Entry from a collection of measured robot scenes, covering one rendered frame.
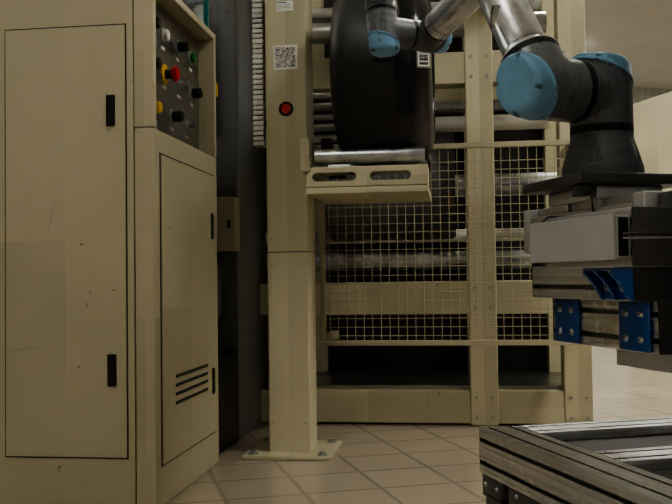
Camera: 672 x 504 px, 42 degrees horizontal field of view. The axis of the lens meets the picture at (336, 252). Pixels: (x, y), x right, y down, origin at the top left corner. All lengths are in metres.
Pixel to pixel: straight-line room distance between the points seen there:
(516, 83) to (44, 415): 1.32
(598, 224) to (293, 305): 1.46
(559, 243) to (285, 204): 1.35
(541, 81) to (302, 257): 1.27
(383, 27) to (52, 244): 0.95
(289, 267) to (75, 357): 0.80
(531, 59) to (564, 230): 0.32
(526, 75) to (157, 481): 1.24
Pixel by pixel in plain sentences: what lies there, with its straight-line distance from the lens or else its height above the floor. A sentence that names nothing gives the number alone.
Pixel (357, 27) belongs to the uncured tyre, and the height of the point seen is 1.25.
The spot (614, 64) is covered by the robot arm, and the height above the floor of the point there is 0.92.
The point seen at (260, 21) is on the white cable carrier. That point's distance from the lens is 2.82.
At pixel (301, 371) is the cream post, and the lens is 2.69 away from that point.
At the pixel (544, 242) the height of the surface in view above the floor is 0.59.
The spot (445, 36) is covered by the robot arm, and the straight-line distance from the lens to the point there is 2.21.
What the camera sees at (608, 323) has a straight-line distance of 1.68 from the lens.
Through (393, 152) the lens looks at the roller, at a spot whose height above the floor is 0.90.
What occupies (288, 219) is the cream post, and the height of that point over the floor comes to 0.72.
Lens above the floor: 0.54
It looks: 2 degrees up
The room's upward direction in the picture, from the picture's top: 1 degrees counter-clockwise
